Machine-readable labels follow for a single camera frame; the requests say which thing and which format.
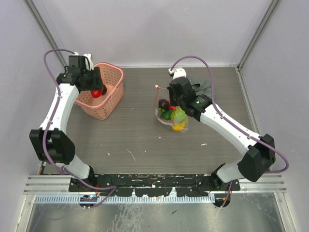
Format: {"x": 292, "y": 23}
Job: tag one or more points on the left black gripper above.
{"x": 96, "y": 83}

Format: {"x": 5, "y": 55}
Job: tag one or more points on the red apple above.
{"x": 172, "y": 108}

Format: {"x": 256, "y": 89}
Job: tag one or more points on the yellow pear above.
{"x": 179, "y": 127}

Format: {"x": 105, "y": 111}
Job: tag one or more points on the left aluminium frame post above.
{"x": 41, "y": 23}

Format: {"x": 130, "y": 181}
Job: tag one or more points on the dark green avocado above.
{"x": 166, "y": 115}

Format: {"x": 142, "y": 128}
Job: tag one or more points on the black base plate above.
{"x": 155, "y": 185}

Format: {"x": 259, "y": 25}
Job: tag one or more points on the clear zip top bag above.
{"x": 163, "y": 93}

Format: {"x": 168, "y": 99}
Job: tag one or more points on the grey cloth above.
{"x": 201, "y": 87}

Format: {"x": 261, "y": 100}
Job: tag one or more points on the aluminium frame post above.
{"x": 259, "y": 31}
{"x": 41, "y": 23}

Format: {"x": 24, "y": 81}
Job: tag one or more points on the dark purple mangosteen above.
{"x": 163, "y": 104}

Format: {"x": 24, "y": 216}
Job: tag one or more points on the slotted cable duct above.
{"x": 79, "y": 198}

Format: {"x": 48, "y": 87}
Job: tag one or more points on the green apple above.
{"x": 178, "y": 116}

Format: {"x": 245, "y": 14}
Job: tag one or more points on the right aluminium frame post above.
{"x": 259, "y": 31}

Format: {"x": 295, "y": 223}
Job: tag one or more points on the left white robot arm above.
{"x": 50, "y": 141}

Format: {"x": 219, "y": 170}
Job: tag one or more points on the pink plastic basket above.
{"x": 101, "y": 107}

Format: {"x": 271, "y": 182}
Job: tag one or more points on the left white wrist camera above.
{"x": 82, "y": 62}

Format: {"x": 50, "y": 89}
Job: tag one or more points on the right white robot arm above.
{"x": 257, "y": 151}

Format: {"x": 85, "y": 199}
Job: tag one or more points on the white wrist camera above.
{"x": 177, "y": 73}
{"x": 82, "y": 62}

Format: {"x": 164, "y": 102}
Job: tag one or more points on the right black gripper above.
{"x": 172, "y": 102}

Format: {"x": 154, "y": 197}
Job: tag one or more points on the red yellow mango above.
{"x": 96, "y": 93}

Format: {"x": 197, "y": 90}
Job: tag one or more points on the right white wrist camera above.
{"x": 177, "y": 73}

